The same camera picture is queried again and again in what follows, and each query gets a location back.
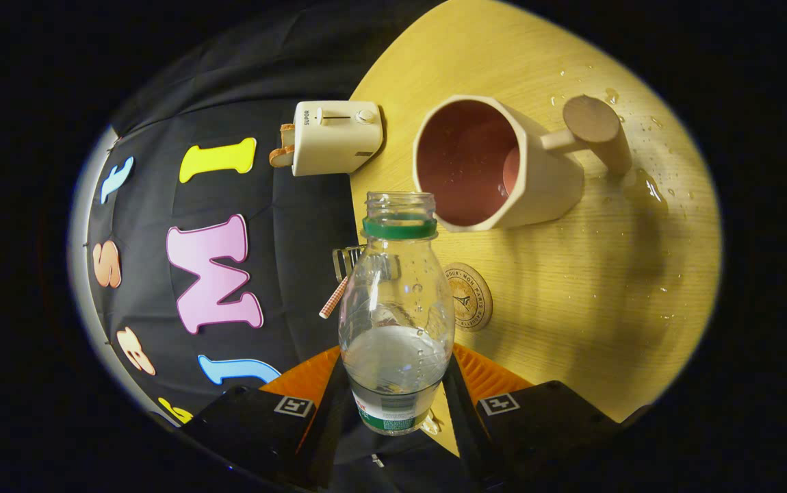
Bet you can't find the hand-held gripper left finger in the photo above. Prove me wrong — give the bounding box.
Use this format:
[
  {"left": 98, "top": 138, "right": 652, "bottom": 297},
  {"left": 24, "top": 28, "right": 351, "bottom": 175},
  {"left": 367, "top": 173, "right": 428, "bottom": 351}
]
[{"left": 181, "top": 346, "right": 353, "bottom": 490}]

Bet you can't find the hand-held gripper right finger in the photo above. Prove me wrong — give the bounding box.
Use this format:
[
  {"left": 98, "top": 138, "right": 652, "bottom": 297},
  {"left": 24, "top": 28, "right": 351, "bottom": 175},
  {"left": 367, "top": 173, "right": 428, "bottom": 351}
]
[{"left": 443, "top": 342, "right": 651, "bottom": 490}]

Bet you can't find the clear plastic juice bottle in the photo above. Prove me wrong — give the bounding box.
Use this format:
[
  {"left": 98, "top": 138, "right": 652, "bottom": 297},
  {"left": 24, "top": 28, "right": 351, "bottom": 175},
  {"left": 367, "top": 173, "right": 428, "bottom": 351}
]
[{"left": 337, "top": 192, "right": 456, "bottom": 437}]

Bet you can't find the round cork coaster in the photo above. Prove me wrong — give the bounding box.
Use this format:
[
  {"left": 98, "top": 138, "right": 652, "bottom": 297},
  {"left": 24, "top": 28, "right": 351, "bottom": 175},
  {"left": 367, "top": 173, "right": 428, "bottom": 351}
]
[{"left": 443, "top": 263, "right": 493, "bottom": 333}]

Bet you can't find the cream cup with wooden handle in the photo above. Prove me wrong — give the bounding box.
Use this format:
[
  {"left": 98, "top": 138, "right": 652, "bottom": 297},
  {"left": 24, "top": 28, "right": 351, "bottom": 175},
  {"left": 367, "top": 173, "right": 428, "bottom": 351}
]
[{"left": 412, "top": 94, "right": 634, "bottom": 233}]

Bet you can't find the checked paper straw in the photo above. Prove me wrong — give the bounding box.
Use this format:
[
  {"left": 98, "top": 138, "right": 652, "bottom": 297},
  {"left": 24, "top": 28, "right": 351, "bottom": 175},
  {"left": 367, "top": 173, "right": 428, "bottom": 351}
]
[{"left": 319, "top": 275, "right": 350, "bottom": 320}]

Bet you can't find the wooden table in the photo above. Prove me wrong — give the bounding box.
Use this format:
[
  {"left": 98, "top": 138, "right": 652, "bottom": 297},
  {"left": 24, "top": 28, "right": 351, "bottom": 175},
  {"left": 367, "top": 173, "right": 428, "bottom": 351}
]
[{"left": 349, "top": 0, "right": 723, "bottom": 456}]

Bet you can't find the black backdrop cloth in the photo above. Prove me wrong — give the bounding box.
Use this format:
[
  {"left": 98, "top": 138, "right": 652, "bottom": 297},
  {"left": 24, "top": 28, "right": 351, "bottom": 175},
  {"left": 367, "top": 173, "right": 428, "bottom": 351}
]
[{"left": 86, "top": 0, "right": 449, "bottom": 493}]

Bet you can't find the white toaster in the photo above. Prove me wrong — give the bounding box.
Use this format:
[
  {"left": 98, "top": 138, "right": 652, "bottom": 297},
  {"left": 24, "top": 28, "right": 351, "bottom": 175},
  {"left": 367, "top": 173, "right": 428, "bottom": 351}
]
[{"left": 292, "top": 101, "right": 385, "bottom": 177}]

